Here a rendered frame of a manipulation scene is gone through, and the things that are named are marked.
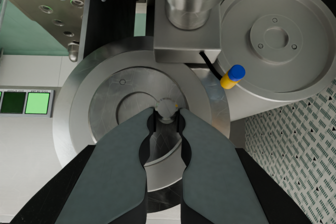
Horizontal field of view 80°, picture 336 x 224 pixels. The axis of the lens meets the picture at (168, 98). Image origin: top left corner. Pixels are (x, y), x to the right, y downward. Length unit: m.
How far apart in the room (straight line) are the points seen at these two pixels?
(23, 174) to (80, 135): 0.43
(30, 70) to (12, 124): 3.01
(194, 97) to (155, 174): 0.07
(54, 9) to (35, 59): 3.19
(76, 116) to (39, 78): 3.33
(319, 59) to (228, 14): 0.09
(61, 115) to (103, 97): 0.05
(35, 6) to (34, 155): 0.33
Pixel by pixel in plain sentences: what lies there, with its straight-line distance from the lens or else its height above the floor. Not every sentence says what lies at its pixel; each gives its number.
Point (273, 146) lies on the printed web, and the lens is 0.34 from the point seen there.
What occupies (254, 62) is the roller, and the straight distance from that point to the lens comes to 0.20.
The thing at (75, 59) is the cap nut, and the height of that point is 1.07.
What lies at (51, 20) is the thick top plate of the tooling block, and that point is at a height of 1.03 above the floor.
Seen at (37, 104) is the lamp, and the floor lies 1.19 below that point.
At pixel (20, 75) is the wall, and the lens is 3.67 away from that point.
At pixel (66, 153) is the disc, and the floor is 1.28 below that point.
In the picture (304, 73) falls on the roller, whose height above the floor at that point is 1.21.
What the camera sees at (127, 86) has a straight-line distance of 0.16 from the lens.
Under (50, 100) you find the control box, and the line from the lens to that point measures 0.58.
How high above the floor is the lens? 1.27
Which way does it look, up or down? 12 degrees down
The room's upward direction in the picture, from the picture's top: 179 degrees counter-clockwise
